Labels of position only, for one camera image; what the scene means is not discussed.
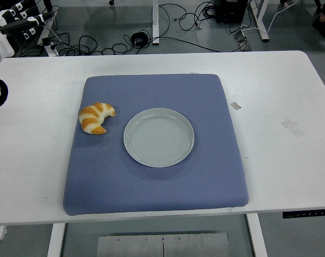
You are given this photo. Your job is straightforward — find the croissant bread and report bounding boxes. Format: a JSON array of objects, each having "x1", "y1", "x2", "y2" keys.
[{"x1": 79, "y1": 102, "x2": 117, "y2": 135}]

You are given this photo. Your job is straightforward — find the person's foot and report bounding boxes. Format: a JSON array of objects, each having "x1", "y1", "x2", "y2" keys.
[{"x1": 311, "y1": 15, "x2": 325, "y2": 40}]

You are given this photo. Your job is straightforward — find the coiled black cable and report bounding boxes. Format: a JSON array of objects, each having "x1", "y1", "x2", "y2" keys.
[{"x1": 130, "y1": 32, "x2": 149, "y2": 48}]

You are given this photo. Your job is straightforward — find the black table control panel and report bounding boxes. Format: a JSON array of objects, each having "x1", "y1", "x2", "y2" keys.
[{"x1": 282, "y1": 208, "x2": 325, "y2": 219}]

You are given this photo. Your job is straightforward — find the blue quilted mat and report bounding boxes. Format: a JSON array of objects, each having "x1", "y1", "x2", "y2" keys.
[{"x1": 62, "y1": 73, "x2": 250, "y2": 217}]

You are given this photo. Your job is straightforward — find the black power adapter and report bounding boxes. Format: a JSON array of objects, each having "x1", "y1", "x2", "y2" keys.
[{"x1": 41, "y1": 37, "x2": 56, "y2": 51}]

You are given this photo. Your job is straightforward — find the grey foot pedal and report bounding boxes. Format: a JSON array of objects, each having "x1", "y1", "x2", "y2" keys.
[{"x1": 233, "y1": 30, "x2": 252, "y2": 52}]

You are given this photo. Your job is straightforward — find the large clear tape piece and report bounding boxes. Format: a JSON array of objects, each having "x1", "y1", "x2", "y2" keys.
[{"x1": 281, "y1": 118, "x2": 306, "y2": 138}]

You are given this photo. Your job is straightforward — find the white table leg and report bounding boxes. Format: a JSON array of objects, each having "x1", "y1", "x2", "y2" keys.
[
  {"x1": 46, "y1": 223, "x2": 66, "y2": 257},
  {"x1": 246, "y1": 213, "x2": 269, "y2": 257}
]

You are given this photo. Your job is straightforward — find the grey round plate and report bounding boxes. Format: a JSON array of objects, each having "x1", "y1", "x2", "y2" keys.
[{"x1": 123, "y1": 108, "x2": 195, "y2": 169}]

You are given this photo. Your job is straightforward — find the white desk leg straight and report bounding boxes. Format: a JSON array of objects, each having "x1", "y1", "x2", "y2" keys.
[{"x1": 151, "y1": 0, "x2": 160, "y2": 46}]

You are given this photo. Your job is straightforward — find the white cable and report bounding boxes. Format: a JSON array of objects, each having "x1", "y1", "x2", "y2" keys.
[
  {"x1": 44, "y1": 25, "x2": 72, "y2": 50},
  {"x1": 240, "y1": 0, "x2": 296, "y2": 34}
]

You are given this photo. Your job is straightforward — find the black computer case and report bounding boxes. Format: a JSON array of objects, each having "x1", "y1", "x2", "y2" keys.
[{"x1": 215, "y1": 0, "x2": 248, "y2": 24}]

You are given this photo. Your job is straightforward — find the white desk leg with foot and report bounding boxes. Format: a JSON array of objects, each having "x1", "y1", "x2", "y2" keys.
[{"x1": 249, "y1": 0, "x2": 271, "y2": 42}]

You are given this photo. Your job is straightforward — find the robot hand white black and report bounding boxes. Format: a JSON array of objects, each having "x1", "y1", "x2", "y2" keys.
[{"x1": 0, "y1": 0, "x2": 54, "y2": 58}]

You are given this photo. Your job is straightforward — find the white slanted desk leg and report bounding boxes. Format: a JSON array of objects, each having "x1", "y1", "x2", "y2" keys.
[{"x1": 41, "y1": 0, "x2": 57, "y2": 58}]

